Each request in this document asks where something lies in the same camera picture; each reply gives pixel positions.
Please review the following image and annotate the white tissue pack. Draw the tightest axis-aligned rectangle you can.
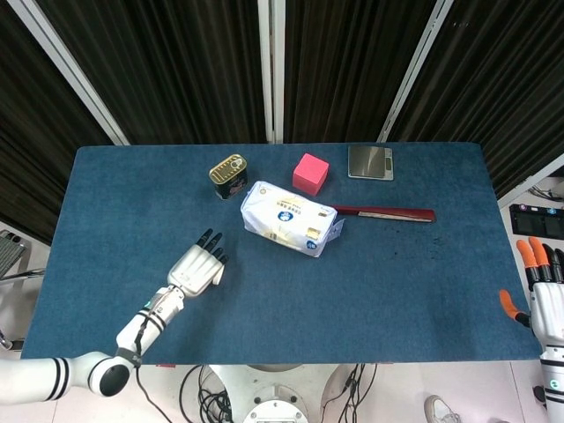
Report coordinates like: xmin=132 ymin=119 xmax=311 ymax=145
xmin=240 ymin=180 xmax=345 ymax=259

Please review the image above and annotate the white partition post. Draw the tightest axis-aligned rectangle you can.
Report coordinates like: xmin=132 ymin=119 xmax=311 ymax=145
xmin=376 ymin=0 xmax=462 ymax=143
xmin=497 ymin=152 xmax=564 ymax=204
xmin=6 ymin=0 xmax=130 ymax=145
xmin=257 ymin=0 xmax=287 ymax=145

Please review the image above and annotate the pink foam cube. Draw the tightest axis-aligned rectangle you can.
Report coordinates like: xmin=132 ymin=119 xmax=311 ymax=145
xmin=292 ymin=152 xmax=330 ymax=197

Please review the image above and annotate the black pleated curtain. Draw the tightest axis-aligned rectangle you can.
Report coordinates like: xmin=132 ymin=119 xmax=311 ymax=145
xmin=390 ymin=0 xmax=564 ymax=197
xmin=0 ymin=0 xmax=116 ymax=243
xmin=281 ymin=0 xmax=435 ymax=143
xmin=37 ymin=0 xmax=271 ymax=145

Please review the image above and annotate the white sneaker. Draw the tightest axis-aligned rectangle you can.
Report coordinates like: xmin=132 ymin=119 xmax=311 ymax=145
xmin=423 ymin=395 xmax=462 ymax=423

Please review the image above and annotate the silver digital kitchen scale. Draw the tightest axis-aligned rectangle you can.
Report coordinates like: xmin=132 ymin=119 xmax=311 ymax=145
xmin=347 ymin=145 xmax=395 ymax=182

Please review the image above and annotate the black floor cable bundle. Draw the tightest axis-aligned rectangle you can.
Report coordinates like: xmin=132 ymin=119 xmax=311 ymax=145
xmin=321 ymin=363 xmax=380 ymax=423
xmin=179 ymin=364 xmax=234 ymax=423

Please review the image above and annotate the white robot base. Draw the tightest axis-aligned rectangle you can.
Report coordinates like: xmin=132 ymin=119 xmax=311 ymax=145
xmin=209 ymin=363 xmax=367 ymax=423

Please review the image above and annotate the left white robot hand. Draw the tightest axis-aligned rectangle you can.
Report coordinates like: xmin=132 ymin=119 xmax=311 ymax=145
xmin=167 ymin=227 xmax=230 ymax=297

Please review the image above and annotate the blue felt table mat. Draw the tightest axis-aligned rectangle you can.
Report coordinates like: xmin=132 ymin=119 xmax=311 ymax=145
xmin=20 ymin=142 xmax=543 ymax=366

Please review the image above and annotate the right white orange-fingered robot hand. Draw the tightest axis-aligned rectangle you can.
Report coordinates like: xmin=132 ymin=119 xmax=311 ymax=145
xmin=499 ymin=236 xmax=564 ymax=341

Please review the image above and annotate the black equipment case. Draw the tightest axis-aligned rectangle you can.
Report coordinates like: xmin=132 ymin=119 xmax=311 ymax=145
xmin=509 ymin=203 xmax=564 ymax=241

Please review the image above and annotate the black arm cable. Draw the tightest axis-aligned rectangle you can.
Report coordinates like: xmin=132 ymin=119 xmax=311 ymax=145
xmin=131 ymin=303 xmax=180 ymax=423

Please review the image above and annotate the metal chair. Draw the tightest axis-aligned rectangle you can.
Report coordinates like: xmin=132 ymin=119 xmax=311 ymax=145
xmin=0 ymin=228 xmax=46 ymax=283

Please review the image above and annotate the gold black tin can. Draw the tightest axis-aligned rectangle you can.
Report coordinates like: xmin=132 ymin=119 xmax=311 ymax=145
xmin=208 ymin=153 xmax=249 ymax=202

